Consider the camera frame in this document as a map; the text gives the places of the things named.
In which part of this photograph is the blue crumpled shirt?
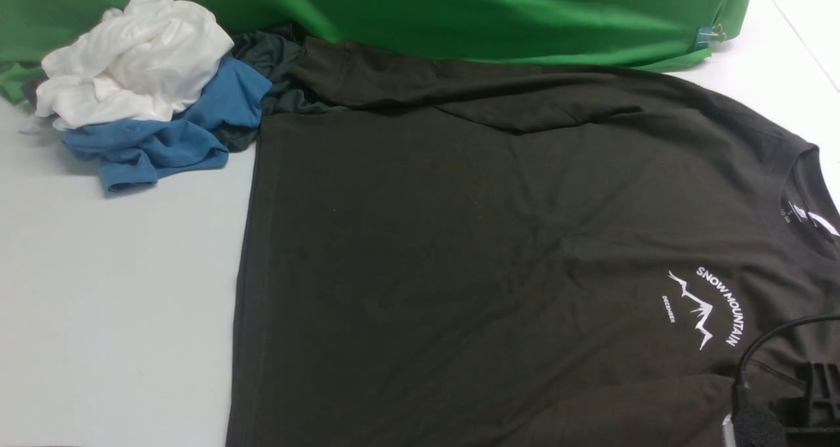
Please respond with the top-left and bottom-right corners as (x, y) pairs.
(61, 57), (271, 193)

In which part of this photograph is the white crumpled shirt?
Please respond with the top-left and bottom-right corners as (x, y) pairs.
(34, 0), (234, 131)

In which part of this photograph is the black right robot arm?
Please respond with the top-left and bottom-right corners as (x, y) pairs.
(722, 362), (839, 446)

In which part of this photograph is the black right camera cable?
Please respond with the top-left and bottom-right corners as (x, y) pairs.
(734, 314), (840, 408)

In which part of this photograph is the dark teal crumpled shirt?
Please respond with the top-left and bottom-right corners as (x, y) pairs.
(201, 23), (347, 153)

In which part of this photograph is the green backdrop cloth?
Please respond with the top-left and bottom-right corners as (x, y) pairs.
(1, 0), (750, 102)

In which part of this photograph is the dark gray long-sleeve shirt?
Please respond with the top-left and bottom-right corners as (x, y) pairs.
(227, 37), (838, 446)

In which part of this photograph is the blue binder clip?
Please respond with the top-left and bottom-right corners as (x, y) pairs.
(694, 24), (727, 51)

